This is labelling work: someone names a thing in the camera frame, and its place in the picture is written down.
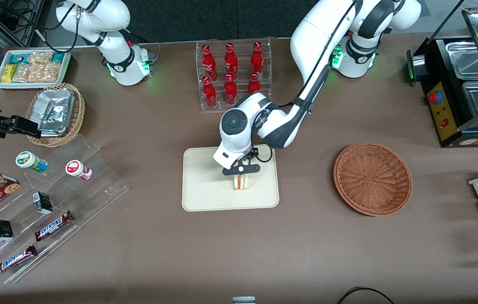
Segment triangle sandwich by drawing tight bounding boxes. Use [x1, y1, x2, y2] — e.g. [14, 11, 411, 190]
[233, 173, 250, 191]

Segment cream plastic tray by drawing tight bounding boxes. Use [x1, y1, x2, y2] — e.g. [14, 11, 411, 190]
[182, 144, 280, 212]

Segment white rectangular snack tray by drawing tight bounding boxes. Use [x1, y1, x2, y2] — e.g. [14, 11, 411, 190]
[0, 49, 72, 90]

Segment light wicker basket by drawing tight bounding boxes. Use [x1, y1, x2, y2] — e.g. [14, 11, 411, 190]
[26, 83, 86, 148]

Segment brown wicker basket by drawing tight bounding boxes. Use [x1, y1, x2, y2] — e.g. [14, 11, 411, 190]
[333, 141, 413, 217]

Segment silver foil packet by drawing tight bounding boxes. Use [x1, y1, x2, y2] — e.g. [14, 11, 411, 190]
[38, 103, 73, 137]
[36, 89, 76, 119]

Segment green lid cup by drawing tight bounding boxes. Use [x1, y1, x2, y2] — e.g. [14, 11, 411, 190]
[15, 151, 49, 174]

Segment clear acrylic bottle rack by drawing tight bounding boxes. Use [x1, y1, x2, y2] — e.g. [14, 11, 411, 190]
[196, 38, 272, 111]

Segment clear bag of nuts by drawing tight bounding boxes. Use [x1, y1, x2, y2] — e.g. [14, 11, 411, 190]
[28, 52, 54, 66]
[12, 63, 32, 83]
[28, 62, 61, 83]

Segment yellow snack pack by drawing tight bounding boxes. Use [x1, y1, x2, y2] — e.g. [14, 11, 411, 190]
[2, 64, 18, 83]

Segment red cola bottle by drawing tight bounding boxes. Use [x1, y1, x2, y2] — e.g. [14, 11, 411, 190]
[202, 44, 218, 81]
[224, 43, 239, 81]
[251, 41, 265, 79]
[248, 73, 262, 95]
[224, 74, 238, 105]
[202, 76, 217, 108]

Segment red lid cup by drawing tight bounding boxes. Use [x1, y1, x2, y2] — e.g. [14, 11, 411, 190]
[65, 160, 93, 181]

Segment small black carton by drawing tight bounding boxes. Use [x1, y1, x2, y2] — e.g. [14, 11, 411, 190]
[0, 219, 14, 242]
[32, 191, 54, 214]

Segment clear acrylic stepped display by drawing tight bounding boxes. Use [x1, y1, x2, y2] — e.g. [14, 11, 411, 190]
[0, 134, 130, 284]

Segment Snickers chocolate bar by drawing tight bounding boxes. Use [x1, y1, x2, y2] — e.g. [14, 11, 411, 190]
[0, 244, 38, 276]
[34, 210, 74, 242]

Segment black food warmer cabinet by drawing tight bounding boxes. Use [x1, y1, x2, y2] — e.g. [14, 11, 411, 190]
[406, 0, 478, 148]

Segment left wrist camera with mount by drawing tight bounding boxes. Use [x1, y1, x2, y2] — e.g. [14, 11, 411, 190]
[222, 148, 261, 176]

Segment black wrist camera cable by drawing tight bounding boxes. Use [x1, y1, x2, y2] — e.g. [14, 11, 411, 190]
[252, 0, 357, 164]

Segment black metal frame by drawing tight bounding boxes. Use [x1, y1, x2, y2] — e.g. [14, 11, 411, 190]
[0, 0, 47, 47]

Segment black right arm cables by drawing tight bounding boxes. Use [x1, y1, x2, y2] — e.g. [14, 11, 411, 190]
[0, 0, 81, 54]

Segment black looped floor cable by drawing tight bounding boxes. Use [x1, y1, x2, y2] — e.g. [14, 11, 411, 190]
[337, 287, 396, 304]

